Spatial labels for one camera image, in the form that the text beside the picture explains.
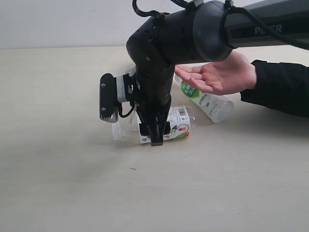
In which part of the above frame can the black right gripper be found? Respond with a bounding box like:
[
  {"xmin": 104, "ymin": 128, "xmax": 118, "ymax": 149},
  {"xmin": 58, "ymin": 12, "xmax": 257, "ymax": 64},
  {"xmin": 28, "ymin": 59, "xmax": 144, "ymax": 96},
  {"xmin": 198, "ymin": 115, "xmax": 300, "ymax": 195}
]
[{"xmin": 137, "ymin": 94, "xmax": 171, "ymax": 146}]

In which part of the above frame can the clear floral-label bottle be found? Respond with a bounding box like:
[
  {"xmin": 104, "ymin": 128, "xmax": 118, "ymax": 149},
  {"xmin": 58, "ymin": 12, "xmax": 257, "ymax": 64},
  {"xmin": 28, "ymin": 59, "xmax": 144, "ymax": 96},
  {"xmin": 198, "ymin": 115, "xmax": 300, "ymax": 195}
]
[{"xmin": 112, "ymin": 105, "xmax": 196, "ymax": 144}]

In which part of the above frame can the white green-label drink bottle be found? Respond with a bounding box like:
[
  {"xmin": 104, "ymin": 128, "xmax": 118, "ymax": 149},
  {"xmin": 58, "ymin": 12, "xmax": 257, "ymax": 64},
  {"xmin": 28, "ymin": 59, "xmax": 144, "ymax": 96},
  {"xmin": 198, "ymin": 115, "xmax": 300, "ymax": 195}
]
[{"xmin": 174, "ymin": 75, "xmax": 234, "ymax": 123}]

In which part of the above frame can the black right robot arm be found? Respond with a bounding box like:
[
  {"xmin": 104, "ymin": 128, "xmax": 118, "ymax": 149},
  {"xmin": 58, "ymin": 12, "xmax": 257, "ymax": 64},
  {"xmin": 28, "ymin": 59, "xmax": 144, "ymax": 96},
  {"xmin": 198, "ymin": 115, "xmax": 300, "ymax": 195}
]
[{"xmin": 126, "ymin": 0, "xmax": 309, "ymax": 146}]

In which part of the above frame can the black-sleeved forearm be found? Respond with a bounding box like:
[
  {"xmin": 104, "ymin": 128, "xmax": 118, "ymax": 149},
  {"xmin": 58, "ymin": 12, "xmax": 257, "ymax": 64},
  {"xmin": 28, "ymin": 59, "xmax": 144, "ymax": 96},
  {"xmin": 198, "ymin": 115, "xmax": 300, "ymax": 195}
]
[{"xmin": 240, "ymin": 60, "xmax": 309, "ymax": 118}]

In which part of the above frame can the person's open hand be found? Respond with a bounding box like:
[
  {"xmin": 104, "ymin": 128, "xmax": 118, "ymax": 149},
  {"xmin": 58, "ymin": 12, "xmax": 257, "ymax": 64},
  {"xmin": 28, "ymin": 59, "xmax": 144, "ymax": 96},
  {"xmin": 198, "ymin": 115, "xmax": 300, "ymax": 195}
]
[{"xmin": 175, "ymin": 51, "xmax": 257, "ymax": 96}]

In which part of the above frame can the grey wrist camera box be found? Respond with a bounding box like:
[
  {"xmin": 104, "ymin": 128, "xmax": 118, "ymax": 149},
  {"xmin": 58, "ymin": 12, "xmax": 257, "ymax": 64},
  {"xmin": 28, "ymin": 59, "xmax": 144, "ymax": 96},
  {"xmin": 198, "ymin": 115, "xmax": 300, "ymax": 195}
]
[{"xmin": 99, "ymin": 71, "xmax": 137, "ymax": 124}]

